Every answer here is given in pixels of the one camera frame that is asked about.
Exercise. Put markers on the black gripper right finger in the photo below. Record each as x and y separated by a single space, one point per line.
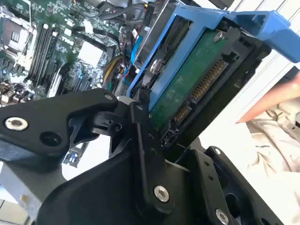
201 173

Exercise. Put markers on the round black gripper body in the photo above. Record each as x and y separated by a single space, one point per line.
93 199

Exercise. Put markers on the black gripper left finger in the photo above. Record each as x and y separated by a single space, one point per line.
58 112

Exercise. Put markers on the hard disk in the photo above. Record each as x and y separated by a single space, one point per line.
187 77

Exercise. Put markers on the person's hand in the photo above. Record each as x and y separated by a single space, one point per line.
281 93

